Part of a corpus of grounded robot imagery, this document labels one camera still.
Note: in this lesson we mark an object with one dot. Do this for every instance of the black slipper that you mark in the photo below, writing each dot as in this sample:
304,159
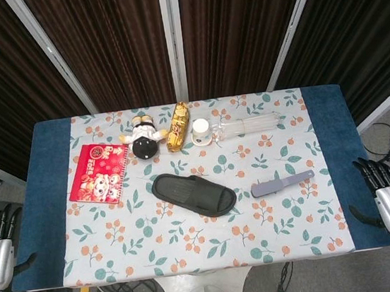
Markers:
193,194

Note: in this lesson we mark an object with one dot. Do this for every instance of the red 2026 desk calendar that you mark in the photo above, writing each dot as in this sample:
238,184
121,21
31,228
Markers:
98,173

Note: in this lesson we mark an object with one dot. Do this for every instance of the clear bag of straws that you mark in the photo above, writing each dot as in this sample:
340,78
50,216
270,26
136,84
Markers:
249,125

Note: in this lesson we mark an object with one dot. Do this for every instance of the plush doll with black hair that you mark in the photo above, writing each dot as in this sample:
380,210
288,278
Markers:
144,138

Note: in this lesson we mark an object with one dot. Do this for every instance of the floral tablecloth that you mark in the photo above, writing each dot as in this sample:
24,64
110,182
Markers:
200,188

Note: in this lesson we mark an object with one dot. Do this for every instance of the blue table cover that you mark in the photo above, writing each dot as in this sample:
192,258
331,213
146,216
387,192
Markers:
200,188

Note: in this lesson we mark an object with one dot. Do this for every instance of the white paper cup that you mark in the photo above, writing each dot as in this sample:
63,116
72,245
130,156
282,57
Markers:
200,131

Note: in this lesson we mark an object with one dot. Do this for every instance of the golden snack package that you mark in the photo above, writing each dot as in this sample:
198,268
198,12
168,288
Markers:
177,127

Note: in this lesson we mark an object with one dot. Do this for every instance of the dark folding screen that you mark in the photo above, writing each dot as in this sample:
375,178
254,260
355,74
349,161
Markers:
181,37

